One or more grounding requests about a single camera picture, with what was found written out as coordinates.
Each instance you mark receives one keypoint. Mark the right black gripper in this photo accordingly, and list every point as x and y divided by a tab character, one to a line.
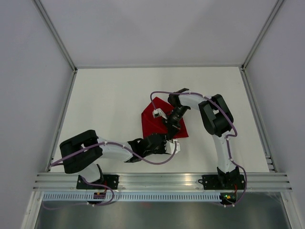
172	127

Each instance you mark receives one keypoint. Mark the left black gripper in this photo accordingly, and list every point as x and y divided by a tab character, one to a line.
163	150

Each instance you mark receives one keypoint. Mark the red cloth napkin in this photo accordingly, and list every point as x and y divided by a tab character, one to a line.
151	125

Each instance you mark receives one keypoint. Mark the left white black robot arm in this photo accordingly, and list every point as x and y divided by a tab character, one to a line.
81	151

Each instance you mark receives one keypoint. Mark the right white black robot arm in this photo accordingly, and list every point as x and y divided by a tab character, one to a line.
217	120

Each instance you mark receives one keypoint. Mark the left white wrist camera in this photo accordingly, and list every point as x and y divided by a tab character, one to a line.
172	146

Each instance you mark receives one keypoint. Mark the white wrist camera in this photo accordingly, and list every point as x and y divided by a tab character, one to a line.
172	146
159	113

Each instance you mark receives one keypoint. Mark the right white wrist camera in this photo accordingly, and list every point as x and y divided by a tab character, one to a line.
159	113

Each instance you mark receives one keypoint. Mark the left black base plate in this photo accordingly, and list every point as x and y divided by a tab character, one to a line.
111	181

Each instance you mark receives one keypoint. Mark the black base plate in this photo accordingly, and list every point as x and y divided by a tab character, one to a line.
111	181
213	182

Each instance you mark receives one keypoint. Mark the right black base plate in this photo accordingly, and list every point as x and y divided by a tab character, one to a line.
213	182

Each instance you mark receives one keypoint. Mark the aluminium front rail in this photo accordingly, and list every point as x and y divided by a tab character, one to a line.
144	182

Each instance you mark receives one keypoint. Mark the white slotted cable duct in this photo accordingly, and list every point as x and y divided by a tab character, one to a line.
132	196

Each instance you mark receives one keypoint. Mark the aluminium frame right post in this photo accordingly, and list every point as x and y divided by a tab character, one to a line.
266	26

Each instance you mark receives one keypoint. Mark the aluminium frame post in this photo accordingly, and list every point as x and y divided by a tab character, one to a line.
266	26
54	33

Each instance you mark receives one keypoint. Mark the aluminium frame left post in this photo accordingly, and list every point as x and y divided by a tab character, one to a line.
54	33

